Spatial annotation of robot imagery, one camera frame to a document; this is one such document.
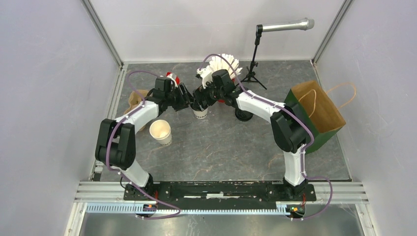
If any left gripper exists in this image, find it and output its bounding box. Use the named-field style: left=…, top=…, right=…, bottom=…
left=166, top=84, right=194, bottom=113

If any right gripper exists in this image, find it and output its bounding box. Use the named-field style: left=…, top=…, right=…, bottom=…
left=192, top=77, right=224, bottom=112

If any single white paper cup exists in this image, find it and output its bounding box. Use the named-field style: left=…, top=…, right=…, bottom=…
left=193, top=109, right=208, bottom=119

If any white paper cup stack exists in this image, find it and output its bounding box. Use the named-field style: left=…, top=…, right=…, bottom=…
left=149, top=119, right=172, bottom=146

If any green paper bag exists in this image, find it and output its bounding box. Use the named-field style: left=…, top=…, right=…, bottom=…
left=284, top=81, right=346, bottom=154

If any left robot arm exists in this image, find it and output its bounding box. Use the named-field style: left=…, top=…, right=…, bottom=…
left=95, top=77, right=193, bottom=201

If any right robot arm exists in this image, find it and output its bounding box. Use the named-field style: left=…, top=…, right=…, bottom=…
left=192, top=69, right=314, bottom=201

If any red plastic letter d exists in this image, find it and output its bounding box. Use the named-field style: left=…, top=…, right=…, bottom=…
left=166, top=72, right=180, bottom=85

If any black mini tripod stand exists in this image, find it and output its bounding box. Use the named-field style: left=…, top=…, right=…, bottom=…
left=241, top=25, right=267, bottom=89

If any brown cardboard cup carrier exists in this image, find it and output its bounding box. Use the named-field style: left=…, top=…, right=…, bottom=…
left=124, top=89, right=149, bottom=115

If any silver microphone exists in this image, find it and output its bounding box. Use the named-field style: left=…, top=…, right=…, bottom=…
left=262, top=18, right=315, bottom=32

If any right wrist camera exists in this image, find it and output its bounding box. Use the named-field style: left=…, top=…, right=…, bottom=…
left=197, top=67, right=214, bottom=89

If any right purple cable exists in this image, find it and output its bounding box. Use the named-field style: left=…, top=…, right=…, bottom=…
left=197, top=54, right=333, bottom=220

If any purple cable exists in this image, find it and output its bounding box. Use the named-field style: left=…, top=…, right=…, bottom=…
left=197, top=54, right=333, bottom=220
left=106, top=70, right=181, bottom=220

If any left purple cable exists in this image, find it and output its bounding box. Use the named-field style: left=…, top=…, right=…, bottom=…
left=106, top=70, right=181, bottom=220

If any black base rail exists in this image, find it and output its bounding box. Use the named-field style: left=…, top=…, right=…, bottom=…
left=123, top=181, right=317, bottom=212

